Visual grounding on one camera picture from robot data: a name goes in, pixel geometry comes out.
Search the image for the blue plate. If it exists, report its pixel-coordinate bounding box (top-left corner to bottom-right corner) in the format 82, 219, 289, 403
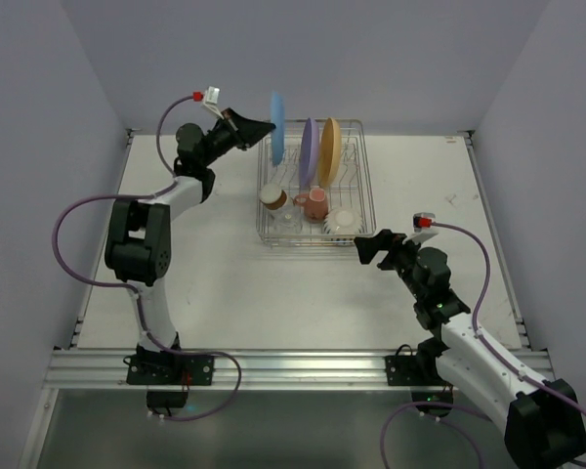
270, 92, 285, 166

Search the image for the white brown mug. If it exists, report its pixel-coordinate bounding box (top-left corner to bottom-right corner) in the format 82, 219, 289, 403
259, 183, 292, 212

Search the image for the purple plate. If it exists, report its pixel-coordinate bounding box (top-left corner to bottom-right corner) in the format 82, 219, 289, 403
299, 118, 319, 188

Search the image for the yellow plate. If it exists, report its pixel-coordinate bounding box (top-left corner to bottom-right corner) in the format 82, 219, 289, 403
317, 117, 342, 189

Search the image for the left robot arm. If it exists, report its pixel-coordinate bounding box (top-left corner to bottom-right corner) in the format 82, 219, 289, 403
105, 108, 276, 356

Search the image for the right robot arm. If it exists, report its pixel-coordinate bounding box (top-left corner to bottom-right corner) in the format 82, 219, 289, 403
354, 230, 586, 468

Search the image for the white blue striped bowl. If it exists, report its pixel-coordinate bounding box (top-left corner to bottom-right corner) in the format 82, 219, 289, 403
323, 206, 363, 235

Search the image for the pink dotted mug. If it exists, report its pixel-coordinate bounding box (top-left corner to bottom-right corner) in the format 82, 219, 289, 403
293, 188, 329, 223

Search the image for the clear glass cup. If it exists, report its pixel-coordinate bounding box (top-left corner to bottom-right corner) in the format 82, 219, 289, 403
273, 205, 302, 235

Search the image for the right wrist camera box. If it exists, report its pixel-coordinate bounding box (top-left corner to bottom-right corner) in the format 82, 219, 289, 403
403, 212, 439, 245

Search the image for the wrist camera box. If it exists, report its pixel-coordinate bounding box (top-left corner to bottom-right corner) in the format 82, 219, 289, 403
201, 86, 223, 118
403, 212, 439, 245

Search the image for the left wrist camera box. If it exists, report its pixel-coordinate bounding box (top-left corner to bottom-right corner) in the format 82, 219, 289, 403
201, 86, 223, 118

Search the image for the wire dish rack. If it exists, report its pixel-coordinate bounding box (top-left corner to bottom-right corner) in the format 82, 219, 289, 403
257, 118, 376, 247

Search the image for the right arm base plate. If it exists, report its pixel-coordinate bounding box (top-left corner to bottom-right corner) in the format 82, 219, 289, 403
384, 344, 454, 416

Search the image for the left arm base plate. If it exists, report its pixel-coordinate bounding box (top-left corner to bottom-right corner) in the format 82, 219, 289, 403
125, 344, 216, 410

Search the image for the aluminium mounting rail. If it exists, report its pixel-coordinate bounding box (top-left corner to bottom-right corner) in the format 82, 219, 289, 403
42, 347, 559, 392

